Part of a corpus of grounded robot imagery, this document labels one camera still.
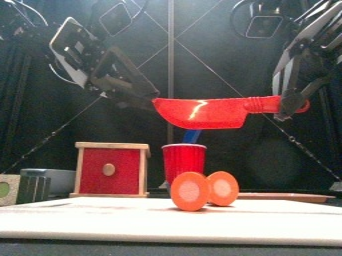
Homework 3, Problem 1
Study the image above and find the orange toy carrot tip piece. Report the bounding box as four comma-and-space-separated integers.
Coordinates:
170, 171, 212, 212

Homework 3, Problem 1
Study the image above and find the blue plastic spoon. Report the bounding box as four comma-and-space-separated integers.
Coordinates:
182, 129, 204, 145

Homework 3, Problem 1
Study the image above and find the red plastic cup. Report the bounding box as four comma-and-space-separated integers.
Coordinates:
161, 143, 209, 194

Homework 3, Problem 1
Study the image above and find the wooden box with red drawer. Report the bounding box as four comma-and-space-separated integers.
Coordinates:
69, 141, 153, 199

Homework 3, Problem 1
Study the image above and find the pink plastic tray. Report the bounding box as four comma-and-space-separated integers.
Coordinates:
237, 192, 337, 204

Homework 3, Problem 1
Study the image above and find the light blue toy pot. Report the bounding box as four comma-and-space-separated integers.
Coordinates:
19, 168, 78, 198

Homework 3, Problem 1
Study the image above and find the dark green gridded block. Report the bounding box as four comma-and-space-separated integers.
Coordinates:
17, 175, 53, 205

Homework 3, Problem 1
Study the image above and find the white cutting board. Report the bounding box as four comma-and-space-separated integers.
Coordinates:
0, 196, 342, 248

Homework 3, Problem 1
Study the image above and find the vertical metal frame pole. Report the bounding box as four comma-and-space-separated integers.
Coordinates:
168, 0, 177, 145

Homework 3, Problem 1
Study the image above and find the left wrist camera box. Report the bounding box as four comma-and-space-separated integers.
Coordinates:
98, 2, 136, 37

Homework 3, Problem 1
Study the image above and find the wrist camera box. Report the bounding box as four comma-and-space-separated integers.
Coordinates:
244, 14, 287, 40
98, 2, 136, 37

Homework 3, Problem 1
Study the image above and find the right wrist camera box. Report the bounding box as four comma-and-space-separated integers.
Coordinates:
244, 14, 287, 40

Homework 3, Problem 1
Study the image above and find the thin diagonal frame cord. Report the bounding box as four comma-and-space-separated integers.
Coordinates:
0, 0, 226, 175
133, 0, 342, 184

